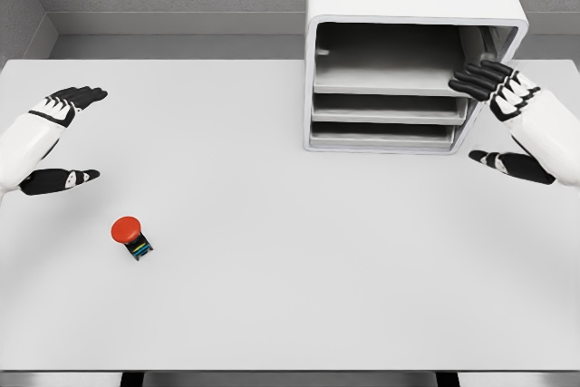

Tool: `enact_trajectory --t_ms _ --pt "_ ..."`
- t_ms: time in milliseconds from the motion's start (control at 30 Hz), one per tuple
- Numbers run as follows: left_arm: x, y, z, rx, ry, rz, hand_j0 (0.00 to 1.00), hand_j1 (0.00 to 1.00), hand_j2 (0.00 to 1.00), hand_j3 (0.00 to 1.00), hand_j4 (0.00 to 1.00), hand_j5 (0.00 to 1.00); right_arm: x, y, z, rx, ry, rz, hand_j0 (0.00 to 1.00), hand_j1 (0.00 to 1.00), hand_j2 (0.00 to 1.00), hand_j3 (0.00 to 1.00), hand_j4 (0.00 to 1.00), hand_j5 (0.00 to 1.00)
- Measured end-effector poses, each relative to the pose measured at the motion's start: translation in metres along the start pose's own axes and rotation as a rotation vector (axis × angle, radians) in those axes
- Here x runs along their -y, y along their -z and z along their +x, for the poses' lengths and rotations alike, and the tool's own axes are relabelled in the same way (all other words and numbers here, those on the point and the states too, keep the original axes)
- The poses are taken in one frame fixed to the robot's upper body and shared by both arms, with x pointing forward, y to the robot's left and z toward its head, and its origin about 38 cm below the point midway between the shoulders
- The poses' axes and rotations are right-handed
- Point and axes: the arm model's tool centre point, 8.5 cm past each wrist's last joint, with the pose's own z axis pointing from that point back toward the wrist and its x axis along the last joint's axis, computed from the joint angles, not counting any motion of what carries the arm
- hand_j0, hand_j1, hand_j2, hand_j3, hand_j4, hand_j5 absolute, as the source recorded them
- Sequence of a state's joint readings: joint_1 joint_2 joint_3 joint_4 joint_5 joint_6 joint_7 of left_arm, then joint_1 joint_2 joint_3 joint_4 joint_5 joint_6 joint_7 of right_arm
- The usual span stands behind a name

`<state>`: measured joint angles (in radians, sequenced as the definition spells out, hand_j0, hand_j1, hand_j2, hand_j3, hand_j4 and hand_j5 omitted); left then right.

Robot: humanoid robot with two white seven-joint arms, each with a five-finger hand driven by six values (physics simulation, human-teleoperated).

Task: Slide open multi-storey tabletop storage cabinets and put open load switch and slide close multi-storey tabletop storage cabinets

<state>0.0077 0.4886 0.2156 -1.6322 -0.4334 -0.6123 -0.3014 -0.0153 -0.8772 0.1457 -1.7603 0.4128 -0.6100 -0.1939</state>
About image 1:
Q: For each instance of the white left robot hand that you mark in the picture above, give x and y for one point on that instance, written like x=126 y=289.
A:
x=27 y=138

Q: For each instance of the red button load switch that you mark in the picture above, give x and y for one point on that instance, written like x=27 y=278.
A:
x=126 y=229

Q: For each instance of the shallow white cabinet drawer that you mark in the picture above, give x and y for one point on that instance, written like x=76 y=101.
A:
x=385 y=114
x=380 y=140

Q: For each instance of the tall white cabinet drawer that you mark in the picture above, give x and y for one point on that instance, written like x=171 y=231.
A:
x=385 y=81

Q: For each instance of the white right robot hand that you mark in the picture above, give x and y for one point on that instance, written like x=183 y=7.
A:
x=548 y=124

